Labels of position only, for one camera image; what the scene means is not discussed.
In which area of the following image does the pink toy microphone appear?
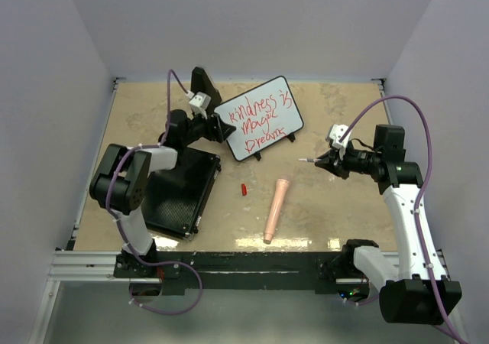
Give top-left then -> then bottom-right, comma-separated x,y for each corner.
263,177 -> 290,244

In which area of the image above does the black hard case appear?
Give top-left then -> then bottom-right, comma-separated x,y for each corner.
141,148 -> 221,239

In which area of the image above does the white whiteboard black frame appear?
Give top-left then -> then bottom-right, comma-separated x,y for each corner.
215,76 -> 304,161

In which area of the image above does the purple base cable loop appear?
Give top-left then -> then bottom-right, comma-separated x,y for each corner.
342,286 -> 383,307
128,261 -> 204,316

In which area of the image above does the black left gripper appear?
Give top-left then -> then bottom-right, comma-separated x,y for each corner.
182,109 -> 235,147

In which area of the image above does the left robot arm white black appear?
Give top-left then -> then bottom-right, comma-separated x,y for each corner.
89,110 -> 236,277

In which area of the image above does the red capped whiteboard marker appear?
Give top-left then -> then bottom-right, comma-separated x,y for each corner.
298,158 -> 320,163

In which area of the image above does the wire whiteboard stand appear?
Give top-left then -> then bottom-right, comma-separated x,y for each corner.
252,132 -> 296,161

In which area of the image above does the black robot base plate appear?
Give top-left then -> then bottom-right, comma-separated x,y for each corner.
113,250 -> 387,297

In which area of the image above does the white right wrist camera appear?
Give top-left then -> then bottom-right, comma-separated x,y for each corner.
326,124 -> 350,150

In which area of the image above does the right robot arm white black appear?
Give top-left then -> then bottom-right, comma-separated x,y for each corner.
314,125 -> 462,326

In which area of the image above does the black cone-shaped object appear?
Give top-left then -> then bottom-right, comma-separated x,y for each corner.
190,66 -> 222,114

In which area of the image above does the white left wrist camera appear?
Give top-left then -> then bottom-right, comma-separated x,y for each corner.
186,91 -> 211,118

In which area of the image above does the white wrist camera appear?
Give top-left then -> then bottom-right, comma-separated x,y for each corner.
326,124 -> 350,150
186,91 -> 211,118

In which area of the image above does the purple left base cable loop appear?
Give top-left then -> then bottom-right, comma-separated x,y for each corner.
128,261 -> 204,316

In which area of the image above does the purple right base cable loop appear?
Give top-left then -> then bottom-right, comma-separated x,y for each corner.
342,286 -> 383,307

